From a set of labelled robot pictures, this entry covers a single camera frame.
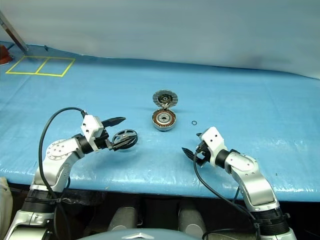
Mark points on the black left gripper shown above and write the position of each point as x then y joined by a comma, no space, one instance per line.
103,143

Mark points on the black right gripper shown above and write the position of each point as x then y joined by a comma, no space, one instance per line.
203,153

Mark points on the motor stator with copper windings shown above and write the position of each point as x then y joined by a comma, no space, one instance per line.
164,120

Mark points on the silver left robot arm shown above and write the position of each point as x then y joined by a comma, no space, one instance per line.
56,160

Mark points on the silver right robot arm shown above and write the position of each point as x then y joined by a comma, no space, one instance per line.
252,175

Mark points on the finned silver motor cover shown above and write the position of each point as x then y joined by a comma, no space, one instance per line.
165,98

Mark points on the blue table cover sheet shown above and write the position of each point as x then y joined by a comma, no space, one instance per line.
225,105

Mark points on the grey rounded cylinder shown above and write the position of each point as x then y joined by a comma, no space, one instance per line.
123,218
192,217

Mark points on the yellow tape double square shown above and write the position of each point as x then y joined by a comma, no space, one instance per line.
41,65

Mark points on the grey robot torso with emblem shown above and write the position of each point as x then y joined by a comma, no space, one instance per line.
142,235

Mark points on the white bag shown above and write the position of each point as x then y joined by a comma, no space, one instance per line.
5,202

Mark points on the red object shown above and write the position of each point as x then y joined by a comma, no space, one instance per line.
4,56

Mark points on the grey metal stand leg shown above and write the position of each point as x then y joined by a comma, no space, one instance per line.
13,31

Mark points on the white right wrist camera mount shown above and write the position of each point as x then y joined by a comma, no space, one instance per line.
213,142

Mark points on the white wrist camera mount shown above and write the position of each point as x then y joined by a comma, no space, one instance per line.
91,127
213,142

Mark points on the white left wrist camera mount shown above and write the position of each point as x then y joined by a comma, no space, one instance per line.
91,127

